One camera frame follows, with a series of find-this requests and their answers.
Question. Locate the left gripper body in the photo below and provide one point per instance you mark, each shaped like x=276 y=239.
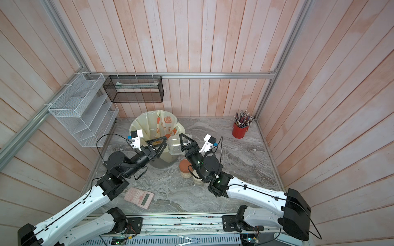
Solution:
x=145 y=156

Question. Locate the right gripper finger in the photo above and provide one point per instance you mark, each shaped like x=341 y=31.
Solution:
x=190 y=142
x=183 y=139

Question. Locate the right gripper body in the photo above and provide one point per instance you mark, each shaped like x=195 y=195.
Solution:
x=197 y=160

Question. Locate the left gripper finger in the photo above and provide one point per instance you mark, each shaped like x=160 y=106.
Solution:
x=152 y=142
x=160 y=146

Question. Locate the oatmeal jar with brown lid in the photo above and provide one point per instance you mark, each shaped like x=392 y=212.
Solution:
x=184 y=169

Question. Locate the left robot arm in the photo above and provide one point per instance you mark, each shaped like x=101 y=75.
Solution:
x=63 y=228

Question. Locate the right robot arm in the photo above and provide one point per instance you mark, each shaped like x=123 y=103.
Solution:
x=283 y=210

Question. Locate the oatmeal jar with cream lid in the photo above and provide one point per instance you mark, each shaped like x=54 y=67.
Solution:
x=197 y=181

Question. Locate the grey trash bin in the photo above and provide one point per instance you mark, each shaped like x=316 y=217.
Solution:
x=165 y=160

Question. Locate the red pencil cup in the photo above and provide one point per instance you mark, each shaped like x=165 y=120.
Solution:
x=239 y=132

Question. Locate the pink calculator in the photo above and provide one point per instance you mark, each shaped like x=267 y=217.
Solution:
x=139 y=197

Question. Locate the bundle of pencils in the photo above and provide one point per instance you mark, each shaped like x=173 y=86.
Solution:
x=243 y=119

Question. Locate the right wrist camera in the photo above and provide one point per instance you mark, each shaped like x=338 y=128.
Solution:
x=209 y=143

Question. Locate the black wire mesh basket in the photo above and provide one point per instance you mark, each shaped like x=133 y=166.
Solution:
x=134 y=88

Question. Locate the white wire mesh shelf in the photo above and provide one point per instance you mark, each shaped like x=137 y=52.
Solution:
x=85 y=113

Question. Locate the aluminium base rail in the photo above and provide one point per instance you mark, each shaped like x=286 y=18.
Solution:
x=176 y=230

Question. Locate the horizontal aluminium frame bar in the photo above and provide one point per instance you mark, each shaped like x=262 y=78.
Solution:
x=192 y=75

